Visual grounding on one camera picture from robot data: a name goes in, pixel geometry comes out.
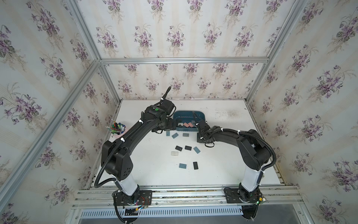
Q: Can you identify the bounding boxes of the blue eraser bottom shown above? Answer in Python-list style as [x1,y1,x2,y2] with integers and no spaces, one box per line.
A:
[179,163,187,169]

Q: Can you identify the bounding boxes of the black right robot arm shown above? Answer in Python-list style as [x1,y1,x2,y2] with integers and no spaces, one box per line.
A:
[193,112,277,205]

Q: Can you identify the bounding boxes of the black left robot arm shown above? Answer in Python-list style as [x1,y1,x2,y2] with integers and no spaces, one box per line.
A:
[94,87,177,202]

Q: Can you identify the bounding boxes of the teal plastic storage box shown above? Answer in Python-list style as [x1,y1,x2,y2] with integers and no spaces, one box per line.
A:
[173,111,206,132]

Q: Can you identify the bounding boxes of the coloured pens in cup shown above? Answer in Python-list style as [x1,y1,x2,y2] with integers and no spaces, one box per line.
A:
[106,121,126,135]

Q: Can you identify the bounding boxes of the pink pen holder cup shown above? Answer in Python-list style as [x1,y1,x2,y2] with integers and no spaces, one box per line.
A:
[112,130,127,140]

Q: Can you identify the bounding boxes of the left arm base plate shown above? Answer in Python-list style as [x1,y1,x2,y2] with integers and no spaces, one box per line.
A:
[112,190,153,219]

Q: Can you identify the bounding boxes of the white slotted cable duct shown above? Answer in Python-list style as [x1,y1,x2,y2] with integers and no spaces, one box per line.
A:
[80,206,243,219]

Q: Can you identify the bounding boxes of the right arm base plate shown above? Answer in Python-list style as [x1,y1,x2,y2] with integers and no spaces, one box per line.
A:
[223,185,267,220]

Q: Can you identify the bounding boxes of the aluminium mounting rail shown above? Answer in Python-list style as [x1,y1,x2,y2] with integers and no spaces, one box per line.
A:
[71,185,304,209]

